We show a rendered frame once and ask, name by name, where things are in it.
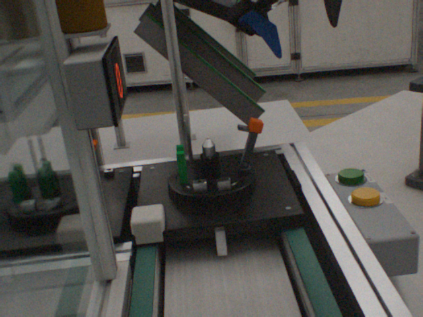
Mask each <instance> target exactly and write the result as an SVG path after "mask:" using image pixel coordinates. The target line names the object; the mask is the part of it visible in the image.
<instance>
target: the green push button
mask: <svg viewBox="0 0 423 317"><path fill-rule="evenodd" d="M338 181H339V182H341V183H343V184H360V183H362V182H363V181H364V172H363V171H361V170H360V169H357V168H345V169H342V170H341V171H339V172H338Z"/></svg>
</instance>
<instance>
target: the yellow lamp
mask: <svg viewBox="0 0 423 317"><path fill-rule="evenodd" d="M55 3H56V10H57V13H58V16H59V23H60V26H61V32H63V33H78V32H88V31H92V30H98V29H101V28H104V27H106V26H107V25H108V23H107V19H106V11H105V7H104V0H55Z"/></svg>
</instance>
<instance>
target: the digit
mask: <svg viewBox="0 0 423 317"><path fill-rule="evenodd" d="M112 61H113V66H114V72H115V78H116V84H117V89H118V96H119V101H120V107H121V111H122V106H123V104H124V100H125V96H124V89H123V84H122V78H121V72H120V65H119V61H118V54H117V49H116V47H115V49H114V51H113V53H112Z"/></svg>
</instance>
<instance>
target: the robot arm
mask: <svg viewBox="0 0 423 317"><path fill-rule="evenodd" d="M286 1H290V0H258V1H256V2H254V1H251V0H241V1H239V2H238V3H236V4H235V5H233V6H232V7H231V8H230V9H229V10H227V12H226V17H227V22H229V23H230V24H232V25H233V26H235V28H237V29H239V30H240V31H242V32H244V33H245V34H247V35H248V36H254V35H257V36H259V37H262V38H263V40H264V41H265V42H266V44H267V45H268V47H269V48H270V50H271V51H272V53H273V54H274V55H275V56H276V57H277V58H279V59H281V58H282V47H281V43H280V38H279V35H278V29H277V26H276V25H275V24H273V23H272V22H270V21H269V19H268V14H267V13H268V12H269V11H271V10H272V9H273V8H275V7H277V6H278V5H280V4H282V3H283V2H286ZM342 1H343V0H324V3H325V9H326V12H327V17H328V20H329V22H330V25H331V26H332V27H333V28H335V27H336V26H337V23H338V17H339V16H340V10H341V6H342Z"/></svg>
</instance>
